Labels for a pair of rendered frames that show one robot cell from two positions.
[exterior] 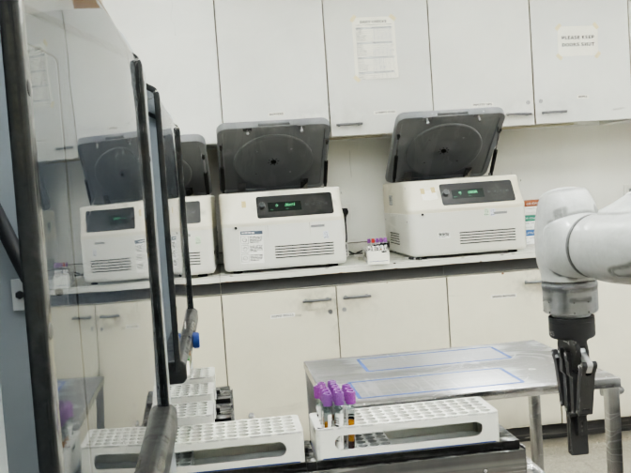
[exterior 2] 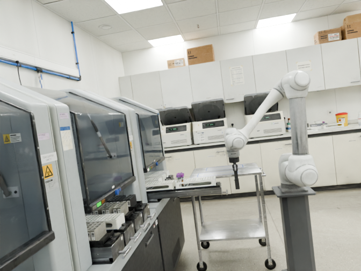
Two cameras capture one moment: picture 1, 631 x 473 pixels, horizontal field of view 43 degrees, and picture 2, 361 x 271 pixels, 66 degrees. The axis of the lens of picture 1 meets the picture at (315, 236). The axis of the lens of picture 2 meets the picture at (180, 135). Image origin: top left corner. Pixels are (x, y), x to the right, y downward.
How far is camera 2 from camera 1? 0.92 m
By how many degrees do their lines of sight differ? 16
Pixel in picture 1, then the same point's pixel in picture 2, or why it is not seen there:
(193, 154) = (185, 111)
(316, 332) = (221, 161)
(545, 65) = not seen: hidden behind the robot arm
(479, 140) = not seen: hidden behind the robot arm
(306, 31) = (216, 72)
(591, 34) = (308, 63)
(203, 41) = (186, 79)
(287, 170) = (213, 113)
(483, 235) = (271, 130)
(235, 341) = (197, 163)
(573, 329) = (232, 160)
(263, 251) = (204, 138)
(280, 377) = not seen: hidden behind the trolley
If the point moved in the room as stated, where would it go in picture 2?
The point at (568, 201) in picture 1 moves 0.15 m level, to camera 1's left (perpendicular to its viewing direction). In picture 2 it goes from (228, 131) to (208, 133)
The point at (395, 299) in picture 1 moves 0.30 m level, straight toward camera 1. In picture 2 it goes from (244, 150) to (240, 154)
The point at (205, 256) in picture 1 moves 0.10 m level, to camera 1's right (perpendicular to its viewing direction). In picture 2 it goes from (188, 140) to (194, 139)
